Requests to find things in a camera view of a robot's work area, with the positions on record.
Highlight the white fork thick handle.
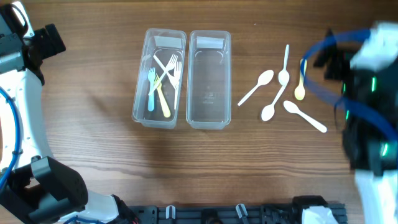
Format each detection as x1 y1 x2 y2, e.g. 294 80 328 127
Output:
147 67 155 111

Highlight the yellow plastic fork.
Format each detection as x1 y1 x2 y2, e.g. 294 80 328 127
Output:
156 83 171 118

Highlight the slim white fork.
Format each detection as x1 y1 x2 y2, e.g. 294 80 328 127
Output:
152 54 178 92

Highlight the thin bent white fork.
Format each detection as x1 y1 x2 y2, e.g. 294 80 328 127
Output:
153 54 178 90

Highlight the white spoon diagonal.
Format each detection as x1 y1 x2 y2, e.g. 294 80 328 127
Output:
238 70 274 106

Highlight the white spoon thin handle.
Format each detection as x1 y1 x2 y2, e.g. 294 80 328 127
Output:
278 44 290 86

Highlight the yellow plastic spoon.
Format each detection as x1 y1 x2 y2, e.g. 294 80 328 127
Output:
294 72 305 101

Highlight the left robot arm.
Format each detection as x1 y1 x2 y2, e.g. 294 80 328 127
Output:
1 1 140 223

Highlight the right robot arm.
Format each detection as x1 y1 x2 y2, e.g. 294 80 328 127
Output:
300 21 397 223

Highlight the left clear plastic container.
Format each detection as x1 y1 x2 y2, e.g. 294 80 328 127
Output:
132 28 187 129

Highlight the clear plastic container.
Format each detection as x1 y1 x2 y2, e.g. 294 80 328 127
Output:
132 28 187 129
186 30 231 129

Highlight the right clear plastic container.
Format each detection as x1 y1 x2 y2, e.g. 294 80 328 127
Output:
186 30 231 129

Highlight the cream spoon near gripper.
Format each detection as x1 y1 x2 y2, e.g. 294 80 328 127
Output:
283 100 328 133

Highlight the left blue cable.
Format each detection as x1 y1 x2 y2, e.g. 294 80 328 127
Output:
0 86 22 192

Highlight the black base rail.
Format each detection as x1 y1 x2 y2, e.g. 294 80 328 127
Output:
130 195 348 224

